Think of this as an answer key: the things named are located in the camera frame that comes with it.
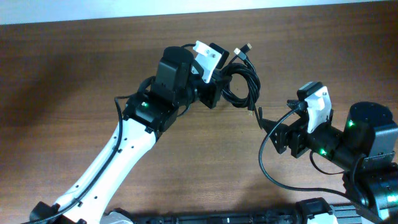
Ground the black HDMI cable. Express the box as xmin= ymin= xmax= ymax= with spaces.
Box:
xmin=221 ymin=43 xmax=261 ymax=116

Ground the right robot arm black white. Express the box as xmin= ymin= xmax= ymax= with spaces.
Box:
xmin=258 ymin=100 xmax=397 ymax=223

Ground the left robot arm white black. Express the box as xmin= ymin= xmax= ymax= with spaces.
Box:
xmin=29 ymin=42 xmax=230 ymax=223

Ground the right camera black cable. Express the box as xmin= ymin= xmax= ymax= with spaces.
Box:
xmin=258 ymin=100 xmax=383 ymax=223

